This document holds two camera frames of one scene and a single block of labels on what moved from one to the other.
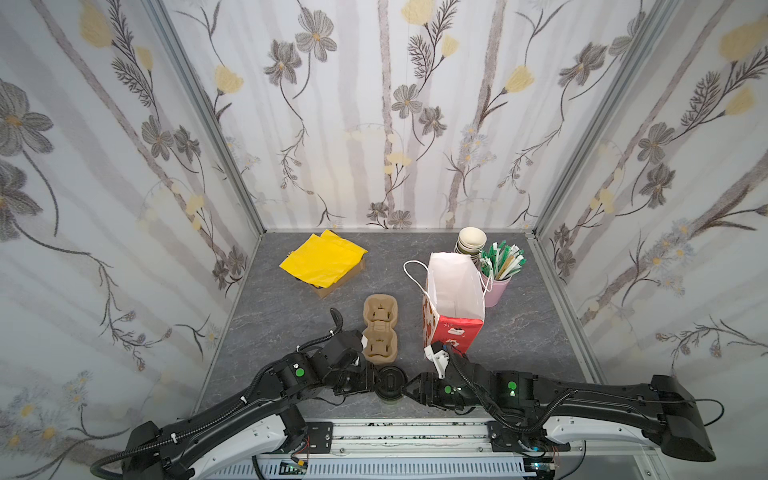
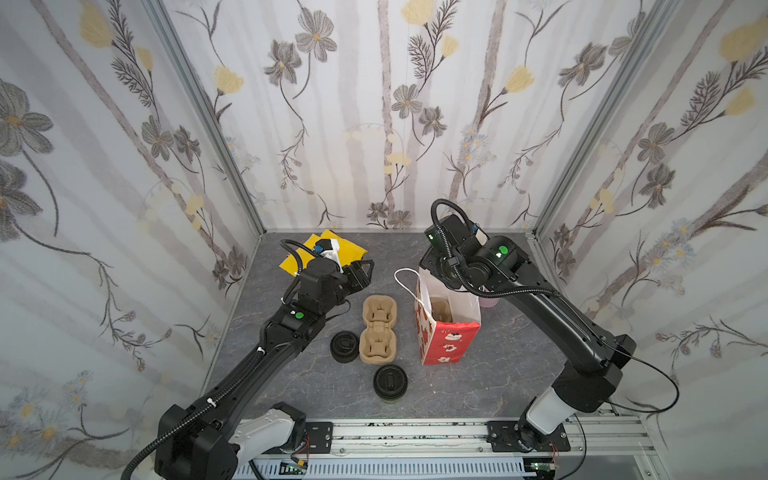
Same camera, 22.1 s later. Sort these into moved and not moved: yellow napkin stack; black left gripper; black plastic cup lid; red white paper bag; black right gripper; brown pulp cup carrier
Moved: black left gripper; black right gripper; red white paper bag
Not moved: brown pulp cup carrier; yellow napkin stack; black plastic cup lid
